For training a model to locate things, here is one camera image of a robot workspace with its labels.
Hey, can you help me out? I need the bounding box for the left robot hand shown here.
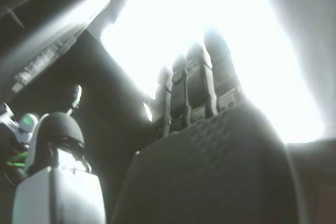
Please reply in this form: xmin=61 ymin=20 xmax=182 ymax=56
xmin=12 ymin=26 xmax=307 ymax=224

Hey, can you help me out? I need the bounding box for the black hard plastic case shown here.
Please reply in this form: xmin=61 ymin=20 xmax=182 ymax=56
xmin=0 ymin=0 xmax=162 ymax=156

